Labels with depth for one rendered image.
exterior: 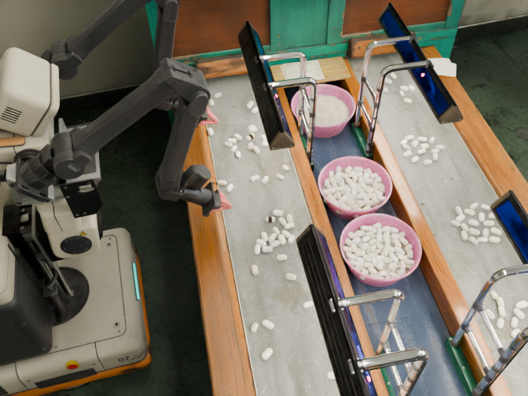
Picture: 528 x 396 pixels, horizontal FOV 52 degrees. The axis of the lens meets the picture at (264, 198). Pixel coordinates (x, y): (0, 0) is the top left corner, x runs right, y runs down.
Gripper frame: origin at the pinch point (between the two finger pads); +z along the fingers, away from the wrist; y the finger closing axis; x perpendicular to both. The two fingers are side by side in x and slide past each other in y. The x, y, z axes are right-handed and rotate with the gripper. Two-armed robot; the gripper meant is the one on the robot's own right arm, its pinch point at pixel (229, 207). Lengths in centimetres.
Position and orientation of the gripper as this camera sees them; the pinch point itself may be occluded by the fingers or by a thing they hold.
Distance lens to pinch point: 178.0
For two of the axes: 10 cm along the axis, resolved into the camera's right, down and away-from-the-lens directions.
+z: 7.5, 2.9, 5.9
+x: -6.4, 5.8, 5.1
